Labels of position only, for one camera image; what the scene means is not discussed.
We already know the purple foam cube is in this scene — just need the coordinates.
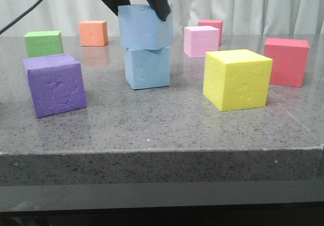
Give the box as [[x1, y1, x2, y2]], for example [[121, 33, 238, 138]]
[[23, 53, 87, 118]]

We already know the far red foam cube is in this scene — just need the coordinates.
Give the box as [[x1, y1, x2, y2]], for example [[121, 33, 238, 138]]
[[198, 20, 223, 46]]

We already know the pink foam cube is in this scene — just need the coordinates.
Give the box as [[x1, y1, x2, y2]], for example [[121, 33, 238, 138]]
[[184, 26, 220, 58]]

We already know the orange foam cube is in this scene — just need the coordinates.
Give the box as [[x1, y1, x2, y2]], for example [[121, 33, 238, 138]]
[[78, 21, 108, 47]]

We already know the black cable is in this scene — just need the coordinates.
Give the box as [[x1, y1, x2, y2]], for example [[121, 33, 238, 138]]
[[0, 0, 58, 34]]

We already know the white curtain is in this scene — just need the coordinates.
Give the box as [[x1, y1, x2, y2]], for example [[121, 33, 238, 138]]
[[1, 0, 323, 36]]

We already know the green foam cube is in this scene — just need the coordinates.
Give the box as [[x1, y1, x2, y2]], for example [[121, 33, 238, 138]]
[[24, 31, 64, 58]]

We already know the red foam cube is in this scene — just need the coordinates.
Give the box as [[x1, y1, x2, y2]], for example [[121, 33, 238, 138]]
[[264, 38, 310, 87], [198, 20, 223, 46]]

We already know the light blue foam cube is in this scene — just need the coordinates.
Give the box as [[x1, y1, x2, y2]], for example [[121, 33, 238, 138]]
[[118, 5, 173, 50], [124, 47, 170, 89]]

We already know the yellow foam cube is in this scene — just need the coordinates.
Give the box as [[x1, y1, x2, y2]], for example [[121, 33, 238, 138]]
[[203, 49, 272, 111]]

